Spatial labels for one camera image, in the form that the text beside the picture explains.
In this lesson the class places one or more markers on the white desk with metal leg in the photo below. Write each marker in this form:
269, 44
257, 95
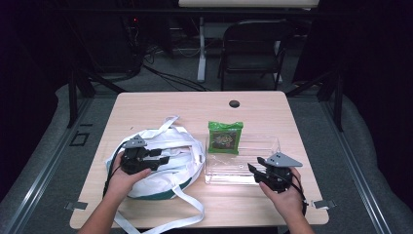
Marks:
201, 48

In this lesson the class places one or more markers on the person's right hand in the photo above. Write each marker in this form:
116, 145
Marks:
287, 201

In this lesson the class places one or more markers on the aluminium floor rail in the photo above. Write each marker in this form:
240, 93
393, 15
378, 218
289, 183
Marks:
42, 169
357, 169

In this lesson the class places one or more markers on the grey metal table bracket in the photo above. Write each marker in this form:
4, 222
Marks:
76, 205
324, 204

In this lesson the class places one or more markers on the person's left hand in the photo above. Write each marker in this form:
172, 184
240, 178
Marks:
120, 183

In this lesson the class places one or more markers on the green seaweed snack packet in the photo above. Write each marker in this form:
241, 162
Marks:
225, 138

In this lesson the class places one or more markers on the white canvas tote bag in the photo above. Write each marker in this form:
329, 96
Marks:
181, 143

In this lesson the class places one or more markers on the clear plastic box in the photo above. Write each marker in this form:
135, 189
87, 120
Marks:
233, 170

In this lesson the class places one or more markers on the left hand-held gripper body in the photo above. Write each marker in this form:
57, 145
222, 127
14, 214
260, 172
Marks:
134, 161

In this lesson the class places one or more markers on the black metal stand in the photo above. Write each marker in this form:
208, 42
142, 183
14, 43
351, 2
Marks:
337, 97
73, 97

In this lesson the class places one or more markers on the black folding chair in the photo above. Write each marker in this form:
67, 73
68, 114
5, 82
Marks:
253, 48

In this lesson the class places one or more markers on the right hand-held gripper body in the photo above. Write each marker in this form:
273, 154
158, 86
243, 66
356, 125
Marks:
279, 175

